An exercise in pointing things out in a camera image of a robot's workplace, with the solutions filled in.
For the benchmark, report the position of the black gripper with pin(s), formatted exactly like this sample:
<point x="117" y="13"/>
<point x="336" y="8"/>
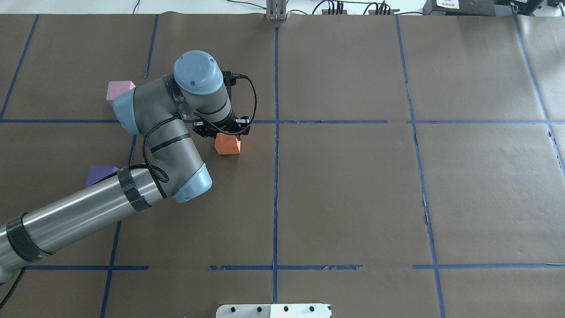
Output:
<point x="211" y="130"/>

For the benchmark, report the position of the orange foam cube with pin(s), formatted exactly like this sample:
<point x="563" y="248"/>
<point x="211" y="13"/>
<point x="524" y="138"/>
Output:
<point x="227" y="144"/>

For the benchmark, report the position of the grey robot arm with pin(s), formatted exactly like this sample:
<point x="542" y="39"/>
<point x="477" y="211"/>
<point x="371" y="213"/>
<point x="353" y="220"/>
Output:
<point x="197" y="96"/>

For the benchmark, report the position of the pink foam cube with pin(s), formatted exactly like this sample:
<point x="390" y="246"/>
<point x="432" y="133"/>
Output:
<point x="116" y="88"/>

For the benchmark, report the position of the purple foam cube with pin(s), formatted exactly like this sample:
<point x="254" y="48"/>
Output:
<point x="98" y="172"/>

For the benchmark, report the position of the black power strip left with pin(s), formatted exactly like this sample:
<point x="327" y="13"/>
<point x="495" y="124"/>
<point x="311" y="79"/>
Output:
<point x="334" y="8"/>

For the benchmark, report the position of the black power strip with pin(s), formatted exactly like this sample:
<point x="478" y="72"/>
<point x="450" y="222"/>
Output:
<point x="380" y="8"/>
<point x="334" y="8"/>

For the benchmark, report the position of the black power strip right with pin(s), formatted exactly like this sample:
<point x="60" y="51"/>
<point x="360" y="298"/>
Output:
<point x="380" y="8"/>

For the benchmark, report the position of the black box with label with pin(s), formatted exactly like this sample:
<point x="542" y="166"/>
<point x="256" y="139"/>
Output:
<point x="466" y="8"/>

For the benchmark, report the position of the grey camera stand post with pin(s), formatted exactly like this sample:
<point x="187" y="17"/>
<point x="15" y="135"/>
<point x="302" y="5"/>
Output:
<point x="276" y="10"/>

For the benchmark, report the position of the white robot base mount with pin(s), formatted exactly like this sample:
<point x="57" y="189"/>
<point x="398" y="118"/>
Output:
<point x="275" y="310"/>

